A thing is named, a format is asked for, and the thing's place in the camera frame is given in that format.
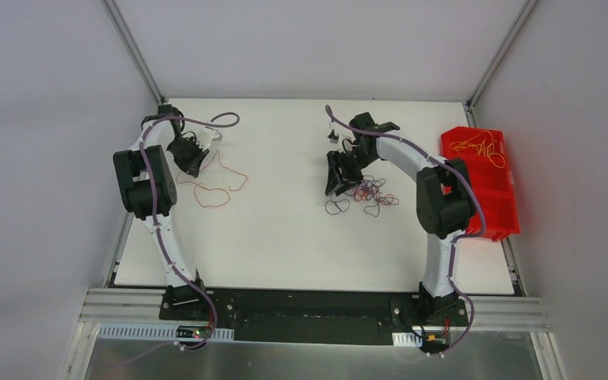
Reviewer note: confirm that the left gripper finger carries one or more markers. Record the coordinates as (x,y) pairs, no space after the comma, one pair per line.
(185,165)
(194,166)

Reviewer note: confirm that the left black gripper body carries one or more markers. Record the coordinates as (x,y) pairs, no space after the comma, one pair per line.
(187,155)

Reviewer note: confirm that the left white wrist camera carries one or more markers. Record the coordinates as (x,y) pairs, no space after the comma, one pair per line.
(207,136)

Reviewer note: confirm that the red plastic bin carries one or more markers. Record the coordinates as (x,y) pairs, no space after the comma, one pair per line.
(485,154)

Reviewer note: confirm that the left controller board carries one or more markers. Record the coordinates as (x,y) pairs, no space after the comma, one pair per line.
(190,332)

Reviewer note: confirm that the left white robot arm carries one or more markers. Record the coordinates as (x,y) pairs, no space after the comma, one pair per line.
(148,192)

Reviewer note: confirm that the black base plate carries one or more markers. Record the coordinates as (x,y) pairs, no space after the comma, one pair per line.
(316,317)

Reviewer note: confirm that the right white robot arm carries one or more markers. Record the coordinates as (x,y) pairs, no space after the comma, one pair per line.
(445,202)

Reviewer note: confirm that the right controller board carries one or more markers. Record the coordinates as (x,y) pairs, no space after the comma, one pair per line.
(434,345)

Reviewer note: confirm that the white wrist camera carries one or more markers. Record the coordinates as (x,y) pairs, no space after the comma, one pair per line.
(344,142)
(207,136)

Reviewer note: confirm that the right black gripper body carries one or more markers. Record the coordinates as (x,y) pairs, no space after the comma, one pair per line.
(343,166)

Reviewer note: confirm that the aluminium frame rail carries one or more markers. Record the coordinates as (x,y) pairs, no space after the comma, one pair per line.
(492,313)

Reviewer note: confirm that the controller board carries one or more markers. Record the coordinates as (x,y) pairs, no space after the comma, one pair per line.
(434,345)
(190,332)

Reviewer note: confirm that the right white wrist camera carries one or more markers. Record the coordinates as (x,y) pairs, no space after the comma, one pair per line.
(344,142)

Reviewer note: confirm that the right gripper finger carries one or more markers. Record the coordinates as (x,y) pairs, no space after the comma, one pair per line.
(343,184)
(334,178)

